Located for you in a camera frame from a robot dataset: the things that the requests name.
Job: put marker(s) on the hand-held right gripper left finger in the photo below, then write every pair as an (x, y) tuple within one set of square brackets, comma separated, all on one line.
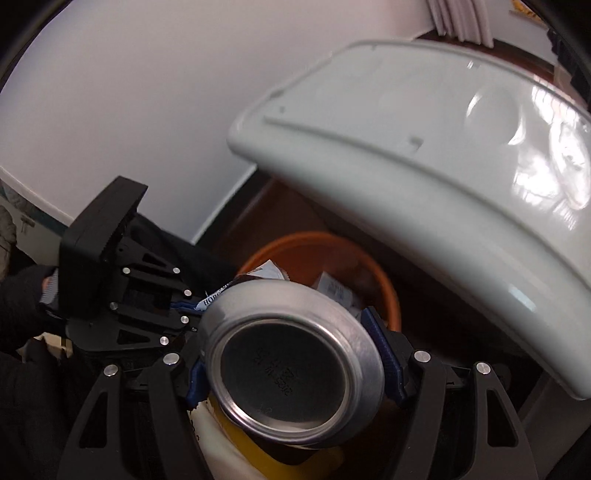
[(196, 383)]

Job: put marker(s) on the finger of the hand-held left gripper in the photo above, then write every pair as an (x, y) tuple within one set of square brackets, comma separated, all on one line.
[(138, 334), (152, 267)]

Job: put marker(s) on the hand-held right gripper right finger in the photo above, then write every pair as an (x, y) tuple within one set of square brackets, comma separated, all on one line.
[(385, 355)]

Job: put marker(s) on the red drink can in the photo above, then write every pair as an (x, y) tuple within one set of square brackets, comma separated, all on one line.
[(286, 369)]

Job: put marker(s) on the orange plastic bin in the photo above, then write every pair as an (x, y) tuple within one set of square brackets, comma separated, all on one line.
[(295, 242)]

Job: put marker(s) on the brown white packet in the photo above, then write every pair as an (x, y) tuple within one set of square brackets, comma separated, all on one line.
[(265, 272)]

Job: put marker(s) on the white plastic storage box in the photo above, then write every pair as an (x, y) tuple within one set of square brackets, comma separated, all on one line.
[(415, 161)]

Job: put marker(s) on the pink dotted curtain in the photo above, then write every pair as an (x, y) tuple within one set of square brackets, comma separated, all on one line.
[(457, 18)]

